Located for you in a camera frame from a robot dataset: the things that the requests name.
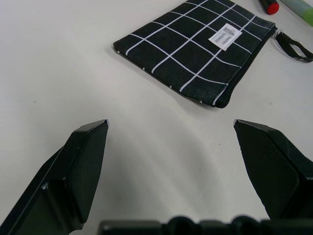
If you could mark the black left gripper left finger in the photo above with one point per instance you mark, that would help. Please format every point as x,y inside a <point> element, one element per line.
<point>63,176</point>

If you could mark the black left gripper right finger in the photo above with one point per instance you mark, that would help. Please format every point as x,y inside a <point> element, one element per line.
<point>276,169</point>

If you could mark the black grid-pattern zipper pouch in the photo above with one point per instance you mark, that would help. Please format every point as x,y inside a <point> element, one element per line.
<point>195,49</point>

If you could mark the green pen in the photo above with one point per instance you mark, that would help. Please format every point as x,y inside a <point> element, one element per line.
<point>299,9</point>

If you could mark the black marker with red cap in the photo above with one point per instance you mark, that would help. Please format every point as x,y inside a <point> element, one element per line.
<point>270,5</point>

